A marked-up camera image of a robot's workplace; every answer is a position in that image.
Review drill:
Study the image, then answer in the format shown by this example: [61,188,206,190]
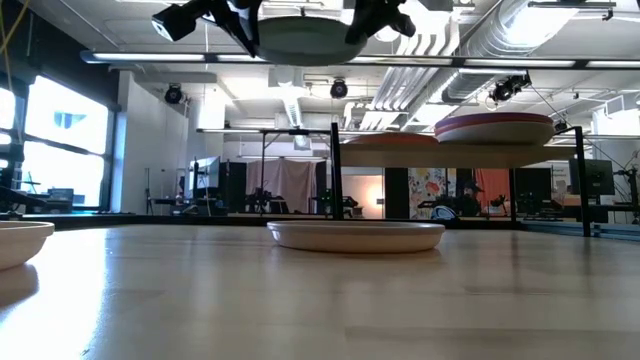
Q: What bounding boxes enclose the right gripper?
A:
[344,0,417,47]

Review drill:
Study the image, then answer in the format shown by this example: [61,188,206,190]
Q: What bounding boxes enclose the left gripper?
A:
[192,0,262,58]

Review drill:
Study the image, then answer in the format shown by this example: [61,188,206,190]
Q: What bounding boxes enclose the pale green plate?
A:
[255,14,370,67]

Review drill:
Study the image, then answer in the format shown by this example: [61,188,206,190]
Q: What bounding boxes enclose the beige plate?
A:
[0,220,56,272]

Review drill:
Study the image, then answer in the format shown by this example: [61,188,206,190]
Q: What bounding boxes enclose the black overhead light bar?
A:
[79,49,640,70]

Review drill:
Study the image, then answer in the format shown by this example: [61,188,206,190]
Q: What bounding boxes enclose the computer monitor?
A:
[188,155,222,191]
[569,158,616,197]

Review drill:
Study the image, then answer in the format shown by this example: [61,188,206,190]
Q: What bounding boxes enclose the black cabinet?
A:
[219,160,248,211]

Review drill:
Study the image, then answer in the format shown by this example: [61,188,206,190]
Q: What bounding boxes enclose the beige curtain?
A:
[245,158,318,213]

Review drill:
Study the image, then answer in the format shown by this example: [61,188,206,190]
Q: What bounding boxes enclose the distant black robot arms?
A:
[248,187,290,213]

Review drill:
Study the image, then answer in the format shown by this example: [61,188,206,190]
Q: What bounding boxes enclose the black panel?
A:
[509,167,553,214]
[384,167,410,220]

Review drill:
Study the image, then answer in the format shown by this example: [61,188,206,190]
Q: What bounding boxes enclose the floral print panel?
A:
[408,167,447,220]

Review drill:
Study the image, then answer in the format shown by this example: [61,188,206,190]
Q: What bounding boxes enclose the person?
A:
[459,179,485,217]

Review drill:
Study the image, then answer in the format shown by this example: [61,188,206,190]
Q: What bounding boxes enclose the orange panel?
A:
[474,167,510,216]

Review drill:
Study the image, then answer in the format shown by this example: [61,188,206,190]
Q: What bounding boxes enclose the cream plate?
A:
[266,220,447,254]

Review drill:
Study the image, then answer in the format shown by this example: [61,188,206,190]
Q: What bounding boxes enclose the large window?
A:
[0,74,117,212]

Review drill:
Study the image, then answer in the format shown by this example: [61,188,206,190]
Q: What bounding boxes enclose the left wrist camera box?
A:
[151,3,197,43]

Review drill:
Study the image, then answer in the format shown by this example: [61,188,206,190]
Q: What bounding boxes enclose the distant black rig frame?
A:
[195,127,332,214]

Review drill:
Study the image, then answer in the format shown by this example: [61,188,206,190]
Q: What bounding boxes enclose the black table edge rail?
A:
[0,213,522,232]

